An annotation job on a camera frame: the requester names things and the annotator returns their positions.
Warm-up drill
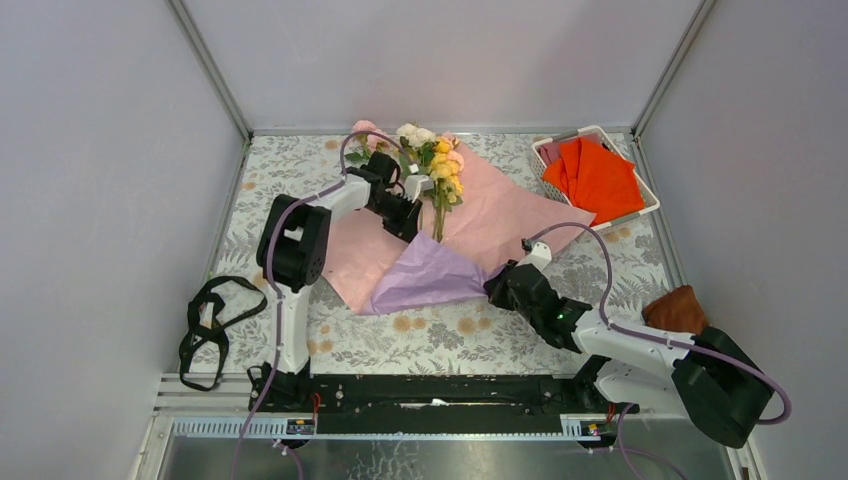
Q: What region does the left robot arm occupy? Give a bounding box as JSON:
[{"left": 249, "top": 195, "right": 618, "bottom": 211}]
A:
[{"left": 256, "top": 153, "right": 434, "bottom": 411}]

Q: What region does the pink fake flower stem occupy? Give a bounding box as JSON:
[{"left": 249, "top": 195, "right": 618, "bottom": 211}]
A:
[{"left": 343, "top": 120, "right": 389, "bottom": 164}]

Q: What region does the pink and purple wrapping paper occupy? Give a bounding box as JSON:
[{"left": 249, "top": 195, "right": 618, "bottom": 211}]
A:
[{"left": 323, "top": 142, "right": 595, "bottom": 314}]

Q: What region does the yellow fake flower bunch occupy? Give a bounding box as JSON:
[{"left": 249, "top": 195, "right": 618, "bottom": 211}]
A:
[{"left": 424, "top": 136, "right": 465, "bottom": 242}]

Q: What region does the white plastic basket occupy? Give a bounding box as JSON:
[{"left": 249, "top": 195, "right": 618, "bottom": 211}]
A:
[{"left": 530, "top": 126, "right": 660, "bottom": 230}]

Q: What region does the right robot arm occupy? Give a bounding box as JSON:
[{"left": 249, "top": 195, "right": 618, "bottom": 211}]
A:
[{"left": 484, "top": 262, "right": 777, "bottom": 448}]

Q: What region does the brown cloth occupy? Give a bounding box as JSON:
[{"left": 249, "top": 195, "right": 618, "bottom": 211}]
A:
[{"left": 642, "top": 285, "right": 709, "bottom": 334}]

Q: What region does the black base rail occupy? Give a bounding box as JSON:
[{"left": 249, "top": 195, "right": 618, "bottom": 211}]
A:
[{"left": 249, "top": 374, "right": 623, "bottom": 436}]

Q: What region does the floral patterned tablecloth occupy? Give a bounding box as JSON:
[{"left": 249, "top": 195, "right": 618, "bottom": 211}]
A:
[{"left": 191, "top": 136, "right": 671, "bottom": 375}]

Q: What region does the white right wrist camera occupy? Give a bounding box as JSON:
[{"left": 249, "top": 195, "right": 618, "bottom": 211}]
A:
[{"left": 518, "top": 239, "right": 553, "bottom": 271}]

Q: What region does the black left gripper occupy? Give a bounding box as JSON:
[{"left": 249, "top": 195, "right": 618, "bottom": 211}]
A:
[{"left": 364, "top": 192, "right": 420, "bottom": 246}]

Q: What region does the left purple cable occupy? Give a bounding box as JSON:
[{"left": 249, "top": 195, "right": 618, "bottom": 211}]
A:
[{"left": 227, "top": 130, "right": 419, "bottom": 480}]

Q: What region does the black strap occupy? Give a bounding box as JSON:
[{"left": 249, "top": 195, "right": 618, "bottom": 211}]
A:
[{"left": 177, "top": 275, "right": 269, "bottom": 393}]

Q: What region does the purple cable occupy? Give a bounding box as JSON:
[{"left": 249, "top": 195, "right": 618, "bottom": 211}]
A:
[
  {"left": 227, "top": 130, "right": 419, "bottom": 480},
  {"left": 521, "top": 221, "right": 793, "bottom": 480}
]

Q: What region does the white fake flower stem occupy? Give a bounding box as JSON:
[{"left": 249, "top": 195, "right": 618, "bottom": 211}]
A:
[{"left": 396, "top": 123, "right": 437, "bottom": 170}]

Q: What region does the orange folded paper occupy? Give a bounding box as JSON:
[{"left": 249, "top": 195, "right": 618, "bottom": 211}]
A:
[{"left": 542, "top": 144, "right": 646, "bottom": 226}]

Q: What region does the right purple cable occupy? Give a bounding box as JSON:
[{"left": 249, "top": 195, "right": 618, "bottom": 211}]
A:
[{"left": 521, "top": 221, "right": 793, "bottom": 480}]

